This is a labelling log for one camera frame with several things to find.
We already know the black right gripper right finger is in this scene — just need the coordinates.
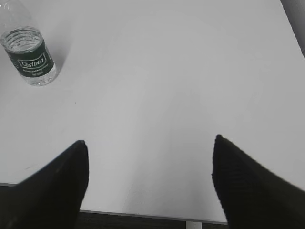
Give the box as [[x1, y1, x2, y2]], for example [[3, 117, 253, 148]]
[[212, 135, 305, 229]]

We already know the clear green-label water bottle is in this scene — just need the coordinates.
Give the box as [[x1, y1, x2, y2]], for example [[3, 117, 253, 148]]
[[0, 0, 58, 86]]

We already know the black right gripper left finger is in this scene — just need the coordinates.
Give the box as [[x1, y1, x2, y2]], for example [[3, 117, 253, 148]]
[[0, 140, 90, 229]]

